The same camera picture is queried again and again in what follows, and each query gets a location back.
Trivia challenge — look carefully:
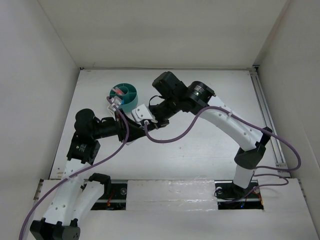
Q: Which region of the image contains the aluminium rail right side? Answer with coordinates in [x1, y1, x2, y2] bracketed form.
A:
[248, 65, 288, 169]

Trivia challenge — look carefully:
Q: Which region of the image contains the teal round divided container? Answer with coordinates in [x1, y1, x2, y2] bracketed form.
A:
[109, 83, 138, 113]

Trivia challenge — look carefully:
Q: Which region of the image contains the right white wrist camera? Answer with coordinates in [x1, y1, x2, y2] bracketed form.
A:
[131, 104, 158, 124]

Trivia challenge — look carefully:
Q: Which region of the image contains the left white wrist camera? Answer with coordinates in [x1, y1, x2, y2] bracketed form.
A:
[106, 96, 123, 116]

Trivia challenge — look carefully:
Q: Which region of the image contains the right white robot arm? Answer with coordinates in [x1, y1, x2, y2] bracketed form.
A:
[149, 71, 272, 197]

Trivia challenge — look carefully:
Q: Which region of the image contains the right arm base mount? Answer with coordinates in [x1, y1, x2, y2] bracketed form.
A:
[214, 180, 264, 210]

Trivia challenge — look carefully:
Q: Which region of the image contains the pink pen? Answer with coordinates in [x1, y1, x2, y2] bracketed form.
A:
[111, 87, 126, 96]

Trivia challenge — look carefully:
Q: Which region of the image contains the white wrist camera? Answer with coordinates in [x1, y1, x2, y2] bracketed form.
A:
[131, 104, 158, 124]
[106, 96, 123, 116]

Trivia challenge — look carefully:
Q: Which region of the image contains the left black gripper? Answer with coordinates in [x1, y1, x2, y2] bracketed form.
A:
[92, 108, 148, 142]

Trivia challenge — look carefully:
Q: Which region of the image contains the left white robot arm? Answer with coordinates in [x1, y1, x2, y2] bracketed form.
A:
[30, 104, 157, 240]

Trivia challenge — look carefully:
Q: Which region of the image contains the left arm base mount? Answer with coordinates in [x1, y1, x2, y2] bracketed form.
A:
[88, 173, 128, 211]

